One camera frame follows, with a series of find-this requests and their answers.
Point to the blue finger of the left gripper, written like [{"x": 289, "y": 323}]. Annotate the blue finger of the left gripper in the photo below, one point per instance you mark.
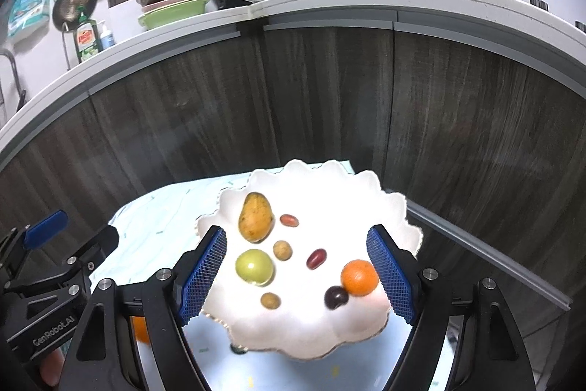
[{"x": 42, "y": 232}]

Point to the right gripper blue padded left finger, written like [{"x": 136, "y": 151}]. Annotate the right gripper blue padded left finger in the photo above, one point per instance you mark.
[{"x": 194, "y": 274}]

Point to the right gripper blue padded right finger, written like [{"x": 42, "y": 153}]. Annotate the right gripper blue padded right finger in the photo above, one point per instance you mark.
[{"x": 398, "y": 272}]

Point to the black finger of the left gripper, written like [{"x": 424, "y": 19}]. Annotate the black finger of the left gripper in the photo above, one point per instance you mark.
[{"x": 93, "y": 253}]

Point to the orange tangerine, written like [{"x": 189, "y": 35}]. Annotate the orange tangerine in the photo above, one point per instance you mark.
[
  {"x": 140, "y": 329},
  {"x": 359, "y": 278}
]

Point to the green round fruit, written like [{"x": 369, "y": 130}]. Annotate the green round fruit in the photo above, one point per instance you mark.
[{"x": 254, "y": 266}]

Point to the dark purple grape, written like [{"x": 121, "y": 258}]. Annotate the dark purple grape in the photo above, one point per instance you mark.
[{"x": 336, "y": 296}]

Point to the yellow mango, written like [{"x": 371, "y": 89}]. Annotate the yellow mango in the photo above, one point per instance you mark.
[{"x": 256, "y": 218}]

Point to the small brown longan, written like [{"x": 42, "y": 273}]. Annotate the small brown longan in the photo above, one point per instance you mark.
[{"x": 282, "y": 250}]

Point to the red oval grape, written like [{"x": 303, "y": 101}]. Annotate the red oval grape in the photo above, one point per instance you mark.
[{"x": 289, "y": 220}]

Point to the operator hand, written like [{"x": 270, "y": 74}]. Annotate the operator hand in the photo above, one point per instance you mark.
[{"x": 51, "y": 368}]

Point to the light blue table cloth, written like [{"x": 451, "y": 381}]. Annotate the light blue table cloth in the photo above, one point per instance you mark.
[{"x": 156, "y": 229}]

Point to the blueberry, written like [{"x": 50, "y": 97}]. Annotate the blueberry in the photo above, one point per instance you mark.
[{"x": 238, "y": 349}]

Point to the white scalloped plate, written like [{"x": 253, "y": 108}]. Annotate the white scalloped plate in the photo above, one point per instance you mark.
[{"x": 335, "y": 209}]

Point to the chrome faucet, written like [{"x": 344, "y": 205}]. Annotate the chrome faucet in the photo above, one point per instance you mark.
[{"x": 21, "y": 91}]

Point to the green dish soap bottle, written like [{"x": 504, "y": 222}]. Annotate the green dish soap bottle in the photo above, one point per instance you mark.
[{"x": 86, "y": 37}]

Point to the blue pump bottle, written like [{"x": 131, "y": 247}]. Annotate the blue pump bottle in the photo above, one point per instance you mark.
[{"x": 106, "y": 36}]

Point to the tissue pack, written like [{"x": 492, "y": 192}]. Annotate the tissue pack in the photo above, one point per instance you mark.
[{"x": 26, "y": 16}]

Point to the hanging frying pan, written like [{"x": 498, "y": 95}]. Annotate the hanging frying pan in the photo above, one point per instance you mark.
[{"x": 66, "y": 13}]

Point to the green basin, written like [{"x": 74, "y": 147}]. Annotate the green basin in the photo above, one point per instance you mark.
[{"x": 172, "y": 13}]

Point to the metal rail strip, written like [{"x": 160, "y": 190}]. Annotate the metal rail strip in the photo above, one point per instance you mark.
[{"x": 490, "y": 254}]

